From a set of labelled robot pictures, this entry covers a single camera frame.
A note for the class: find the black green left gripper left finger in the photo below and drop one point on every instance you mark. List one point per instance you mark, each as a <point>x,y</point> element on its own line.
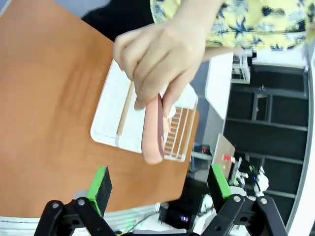
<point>98,186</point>

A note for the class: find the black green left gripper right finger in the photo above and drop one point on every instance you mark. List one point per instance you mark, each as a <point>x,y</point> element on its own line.
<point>219,186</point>

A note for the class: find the orange lint roller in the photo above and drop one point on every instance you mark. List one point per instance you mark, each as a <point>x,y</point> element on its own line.
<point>151,137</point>

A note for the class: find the person's right hand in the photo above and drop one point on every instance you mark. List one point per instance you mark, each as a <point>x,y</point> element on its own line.
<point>162,54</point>

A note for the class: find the grey board with red button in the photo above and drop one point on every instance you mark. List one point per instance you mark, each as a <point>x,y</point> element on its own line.
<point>221,150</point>

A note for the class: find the black framed cabinet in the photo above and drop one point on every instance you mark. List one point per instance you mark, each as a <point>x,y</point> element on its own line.
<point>283,123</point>

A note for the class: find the white table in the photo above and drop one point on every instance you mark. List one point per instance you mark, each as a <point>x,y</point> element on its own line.
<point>217,81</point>

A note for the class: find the person in yellow pineapple shirt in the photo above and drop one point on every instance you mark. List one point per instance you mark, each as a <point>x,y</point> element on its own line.
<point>246,22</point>

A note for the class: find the black trousers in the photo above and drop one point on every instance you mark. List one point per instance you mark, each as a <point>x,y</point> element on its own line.
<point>118,17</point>

